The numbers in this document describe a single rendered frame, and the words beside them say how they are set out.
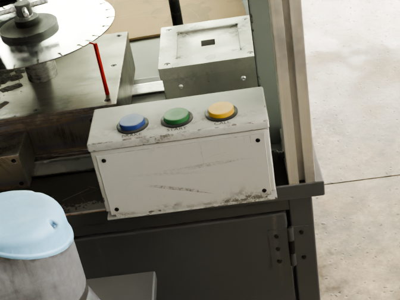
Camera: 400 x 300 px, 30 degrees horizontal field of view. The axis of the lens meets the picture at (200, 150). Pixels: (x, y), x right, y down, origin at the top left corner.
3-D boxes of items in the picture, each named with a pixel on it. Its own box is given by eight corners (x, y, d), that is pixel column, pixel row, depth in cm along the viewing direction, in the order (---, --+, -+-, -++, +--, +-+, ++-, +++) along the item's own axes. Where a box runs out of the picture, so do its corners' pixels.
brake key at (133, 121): (147, 122, 119) (144, 111, 118) (146, 135, 115) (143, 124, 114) (122, 125, 119) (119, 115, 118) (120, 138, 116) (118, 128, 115)
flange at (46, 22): (17, 47, 136) (13, 34, 135) (-10, 33, 144) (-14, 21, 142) (68, 25, 141) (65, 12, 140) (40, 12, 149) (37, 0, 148)
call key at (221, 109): (234, 110, 118) (233, 99, 117) (236, 123, 114) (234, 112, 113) (209, 113, 118) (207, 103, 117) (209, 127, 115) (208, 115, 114)
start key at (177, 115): (190, 116, 118) (188, 105, 117) (190, 129, 115) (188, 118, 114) (165, 119, 118) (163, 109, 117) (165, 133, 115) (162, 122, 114)
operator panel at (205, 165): (271, 161, 129) (262, 85, 121) (278, 199, 120) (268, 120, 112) (112, 182, 131) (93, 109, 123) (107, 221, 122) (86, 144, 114)
